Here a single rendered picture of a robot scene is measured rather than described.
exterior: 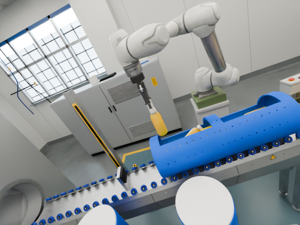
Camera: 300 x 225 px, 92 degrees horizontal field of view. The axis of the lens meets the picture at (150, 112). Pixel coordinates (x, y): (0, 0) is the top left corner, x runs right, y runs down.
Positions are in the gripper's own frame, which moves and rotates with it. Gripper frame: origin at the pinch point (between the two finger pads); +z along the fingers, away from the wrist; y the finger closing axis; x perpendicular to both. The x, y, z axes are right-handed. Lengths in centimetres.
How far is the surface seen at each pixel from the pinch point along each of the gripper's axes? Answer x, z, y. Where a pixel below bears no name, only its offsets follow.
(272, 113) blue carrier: 62, 28, 9
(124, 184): -40, 47, 6
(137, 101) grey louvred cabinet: -34, 53, -164
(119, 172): -40, 38, 2
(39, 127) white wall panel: -379, 65, -330
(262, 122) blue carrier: 55, 30, 11
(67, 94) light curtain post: -55, -22, -29
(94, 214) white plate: -57, 42, 23
